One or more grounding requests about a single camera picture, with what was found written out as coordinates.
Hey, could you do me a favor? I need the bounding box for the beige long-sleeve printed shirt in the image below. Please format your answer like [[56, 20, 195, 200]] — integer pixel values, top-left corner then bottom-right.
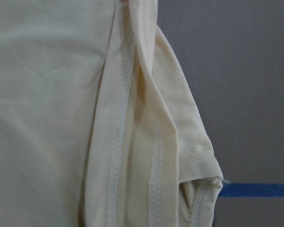
[[0, 0, 223, 227]]

